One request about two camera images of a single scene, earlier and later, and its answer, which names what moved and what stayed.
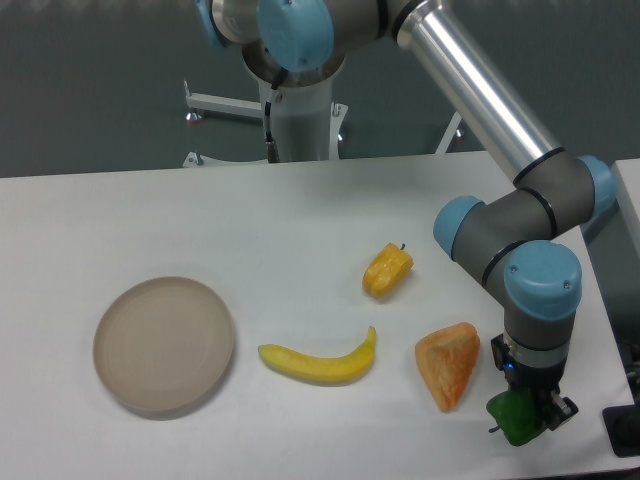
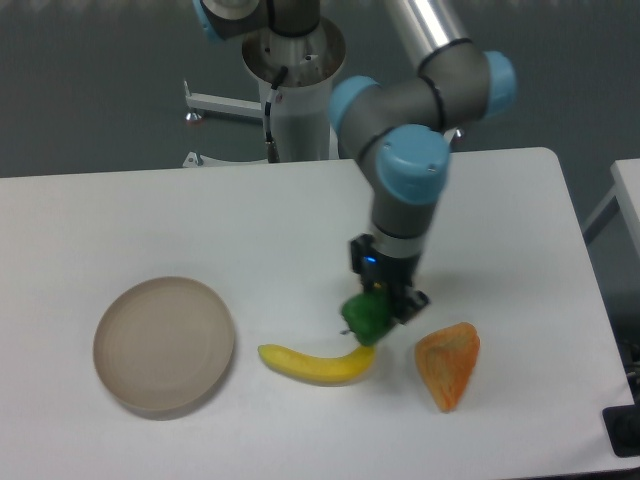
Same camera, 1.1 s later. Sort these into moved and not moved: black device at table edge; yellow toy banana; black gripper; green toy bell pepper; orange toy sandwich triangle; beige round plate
Moved: green toy bell pepper; black gripper
Not moved: beige round plate; black device at table edge; yellow toy banana; orange toy sandwich triangle
